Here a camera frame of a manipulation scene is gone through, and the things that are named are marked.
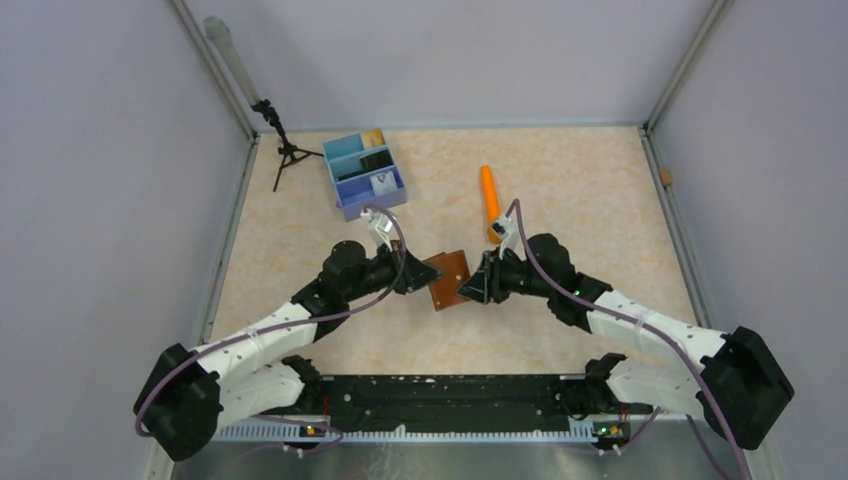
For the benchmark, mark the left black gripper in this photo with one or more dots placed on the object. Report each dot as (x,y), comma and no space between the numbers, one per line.
(411,272)

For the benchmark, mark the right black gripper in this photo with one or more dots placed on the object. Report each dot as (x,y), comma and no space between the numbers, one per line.
(486,283)

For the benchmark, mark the brown leather card holder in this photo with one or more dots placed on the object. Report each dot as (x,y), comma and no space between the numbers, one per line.
(455,272)

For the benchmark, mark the silver card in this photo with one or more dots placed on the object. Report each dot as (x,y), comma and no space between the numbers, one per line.
(383,183)

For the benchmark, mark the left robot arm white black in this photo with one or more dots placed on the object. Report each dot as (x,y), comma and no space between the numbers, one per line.
(192,393)

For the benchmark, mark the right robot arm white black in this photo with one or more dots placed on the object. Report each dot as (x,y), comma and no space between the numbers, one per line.
(731,380)

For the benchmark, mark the black card in tray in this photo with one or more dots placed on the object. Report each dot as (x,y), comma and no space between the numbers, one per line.
(364,164)

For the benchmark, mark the gold card in tray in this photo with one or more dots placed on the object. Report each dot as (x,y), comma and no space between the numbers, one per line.
(372,138)

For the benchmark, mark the orange cylinder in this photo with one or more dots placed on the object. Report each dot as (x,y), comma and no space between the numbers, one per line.
(491,202)

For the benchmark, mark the blue compartment tray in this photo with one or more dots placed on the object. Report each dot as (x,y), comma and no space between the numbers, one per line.
(353,194)

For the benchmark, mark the small black tripod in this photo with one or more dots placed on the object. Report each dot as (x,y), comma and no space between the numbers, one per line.
(290,153)

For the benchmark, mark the small tan block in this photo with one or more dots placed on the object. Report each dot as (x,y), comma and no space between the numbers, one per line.
(665,176)

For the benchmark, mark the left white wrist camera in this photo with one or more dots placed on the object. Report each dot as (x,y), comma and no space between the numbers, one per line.
(379,226)

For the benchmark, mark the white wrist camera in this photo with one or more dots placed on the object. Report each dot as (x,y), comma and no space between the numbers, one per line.
(507,233)
(379,226)

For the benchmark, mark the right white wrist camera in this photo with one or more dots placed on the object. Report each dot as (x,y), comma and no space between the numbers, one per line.
(507,233)

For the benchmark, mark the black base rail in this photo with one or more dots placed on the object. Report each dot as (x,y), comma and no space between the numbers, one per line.
(456,403)

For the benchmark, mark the white cable duct strip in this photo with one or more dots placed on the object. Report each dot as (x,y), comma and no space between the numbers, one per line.
(263,431)

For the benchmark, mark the grey tube on frame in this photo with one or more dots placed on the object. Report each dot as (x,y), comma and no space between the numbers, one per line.
(218,33)

